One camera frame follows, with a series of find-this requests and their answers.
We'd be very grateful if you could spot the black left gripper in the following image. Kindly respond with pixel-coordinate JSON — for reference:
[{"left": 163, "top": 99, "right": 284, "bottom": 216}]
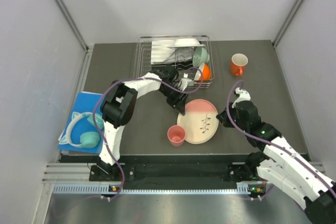
[{"left": 160, "top": 84, "right": 189, "bottom": 115}]

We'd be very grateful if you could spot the pink white floral plate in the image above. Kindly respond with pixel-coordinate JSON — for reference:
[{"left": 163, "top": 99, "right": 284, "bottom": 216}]
[{"left": 177, "top": 99, "right": 219, "bottom": 144}]

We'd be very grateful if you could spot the pink plastic cup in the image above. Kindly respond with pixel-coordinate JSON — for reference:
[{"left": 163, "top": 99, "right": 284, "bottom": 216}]
[{"left": 167, "top": 125, "right": 186, "bottom": 147}]

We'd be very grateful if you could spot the white orange bowl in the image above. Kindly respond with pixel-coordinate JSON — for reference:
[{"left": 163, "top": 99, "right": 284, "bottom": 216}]
[{"left": 194, "top": 63, "right": 212, "bottom": 82}]

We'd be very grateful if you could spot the chrome wire dish rack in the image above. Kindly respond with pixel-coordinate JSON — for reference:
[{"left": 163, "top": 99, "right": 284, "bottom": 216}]
[{"left": 133, "top": 35, "right": 214, "bottom": 88}]

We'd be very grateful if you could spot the mint green ceramic bowl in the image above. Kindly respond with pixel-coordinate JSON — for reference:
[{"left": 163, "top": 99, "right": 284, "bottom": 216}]
[{"left": 192, "top": 47, "right": 210, "bottom": 67}]

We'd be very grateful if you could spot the orange ceramic mug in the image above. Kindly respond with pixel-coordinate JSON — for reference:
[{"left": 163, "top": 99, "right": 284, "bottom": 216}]
[{"left": 230, "top": 54, "right": 248, "bottom": 77}]

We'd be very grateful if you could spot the white fluted plate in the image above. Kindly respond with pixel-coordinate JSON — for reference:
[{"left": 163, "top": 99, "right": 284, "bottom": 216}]
[{"left": 173, "top": 38, "right": 201, "bottom": 48}]

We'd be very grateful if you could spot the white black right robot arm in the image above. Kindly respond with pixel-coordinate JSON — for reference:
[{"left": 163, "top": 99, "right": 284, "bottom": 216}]
[{"left": 217, "top": 101, "right": 335, "bottom": 223}]

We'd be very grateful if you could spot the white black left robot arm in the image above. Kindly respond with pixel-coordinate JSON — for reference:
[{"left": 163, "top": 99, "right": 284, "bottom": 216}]
[{"left": 97, "top": 66, "right": 193, "bottom": 180}]

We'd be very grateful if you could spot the white paper manual booklet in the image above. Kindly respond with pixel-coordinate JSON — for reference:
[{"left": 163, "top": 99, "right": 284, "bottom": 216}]
[{"left": 150, "top": 40, "right": 194, "bottom": 65}]

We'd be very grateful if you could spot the blue white headphone box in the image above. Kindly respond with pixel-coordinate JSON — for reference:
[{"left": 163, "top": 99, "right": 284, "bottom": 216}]
[{"left": 58, "top": 92, "right": 104, "bottom": 154}]

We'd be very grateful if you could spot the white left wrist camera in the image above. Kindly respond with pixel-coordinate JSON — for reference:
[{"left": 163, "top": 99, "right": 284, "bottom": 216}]
[{"left": 178, "top": 78, "right": 194, "bottom": 91}]

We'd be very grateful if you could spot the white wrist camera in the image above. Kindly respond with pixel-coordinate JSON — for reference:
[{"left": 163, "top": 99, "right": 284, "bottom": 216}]
[
  {"left": 178, "top": 78, "right": 194, "bottom": 91},
  {"left": 234, "top": 88, "right": 251, "bottom": 104}
]

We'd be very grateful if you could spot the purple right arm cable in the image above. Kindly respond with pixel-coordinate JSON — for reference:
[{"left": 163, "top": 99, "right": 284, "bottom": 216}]
[{"left": 226, "top": 80, "right": 336, "bottom": 201}]

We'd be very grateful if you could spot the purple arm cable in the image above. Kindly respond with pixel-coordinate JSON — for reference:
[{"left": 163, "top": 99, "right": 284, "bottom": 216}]
[
  {"left": 226, "top": 80, "right": 336, "bottom": 201},
  {"left": 52, "top": 67, "right": 204, "bottom": 204}
]

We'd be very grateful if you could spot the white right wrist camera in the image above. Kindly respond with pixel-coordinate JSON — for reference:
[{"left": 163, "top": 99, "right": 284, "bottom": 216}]
[{"left": 234, "top": 88, "right": 251, "bottom": 104}]

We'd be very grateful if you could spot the grey slotted cable duct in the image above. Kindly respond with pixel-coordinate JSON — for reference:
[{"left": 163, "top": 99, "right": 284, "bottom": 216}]
[{"left": 52, "top": 181, "right": 267, "bottom": 195}]

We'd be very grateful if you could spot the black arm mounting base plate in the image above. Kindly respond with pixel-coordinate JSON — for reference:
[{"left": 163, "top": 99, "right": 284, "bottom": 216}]
[{"left": 89, "top": 152, "right": 265, "bottom": 190}]

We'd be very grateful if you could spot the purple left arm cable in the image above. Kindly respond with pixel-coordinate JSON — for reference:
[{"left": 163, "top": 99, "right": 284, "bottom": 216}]
[{"left": 52, "top": 67, "right": 204, "bottom": 204}]

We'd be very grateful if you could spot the aluminium frame rail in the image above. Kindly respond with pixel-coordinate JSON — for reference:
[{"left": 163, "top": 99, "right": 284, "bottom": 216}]
[{"left": 31, "top": 163, "right": 91, "bottom": 224}]

